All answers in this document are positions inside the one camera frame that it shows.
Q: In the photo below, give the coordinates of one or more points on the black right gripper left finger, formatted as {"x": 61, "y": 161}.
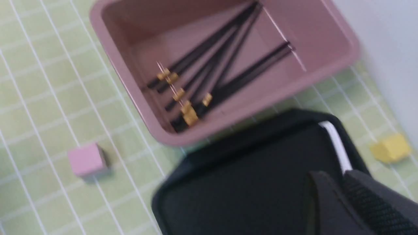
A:
{"x": 327, "y": 211}

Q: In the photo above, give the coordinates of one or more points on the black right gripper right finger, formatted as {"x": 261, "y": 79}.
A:
{"x": 385, "y": 211}

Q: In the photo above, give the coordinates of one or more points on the black chopstick tray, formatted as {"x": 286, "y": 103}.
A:
{"x": 223, "y": 67}

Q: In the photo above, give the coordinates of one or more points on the yellow cube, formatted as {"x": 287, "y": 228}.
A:
{"x": 391, "y": 149}

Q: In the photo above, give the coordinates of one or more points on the black plastic tray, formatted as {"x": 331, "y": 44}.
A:
{"x": 252, "y": 182}

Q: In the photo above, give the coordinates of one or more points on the black chopstick bin rightmost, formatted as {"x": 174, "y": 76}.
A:
{"x": 223, "y": 92}

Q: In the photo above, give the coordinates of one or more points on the black chopstick bin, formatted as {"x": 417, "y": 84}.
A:
{"x": 172, "y": 78}
{"x": 184, "y": 63}
{"x": 223, "y": 92}
{"x": 192, "y": 112}

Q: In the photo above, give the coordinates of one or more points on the black chopstick bin diagonal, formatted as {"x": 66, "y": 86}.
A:
{"x": 204, "y": 74}

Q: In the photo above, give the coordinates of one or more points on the pink plastic bin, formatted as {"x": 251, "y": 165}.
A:
{"x": 137, "y": 34}

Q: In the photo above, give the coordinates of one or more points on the black chopstick bin leftmost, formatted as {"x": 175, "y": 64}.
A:
{"x": 184, "y": 63}

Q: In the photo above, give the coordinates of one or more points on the pink cube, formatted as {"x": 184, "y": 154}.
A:
{"x": 87, "y": 160}

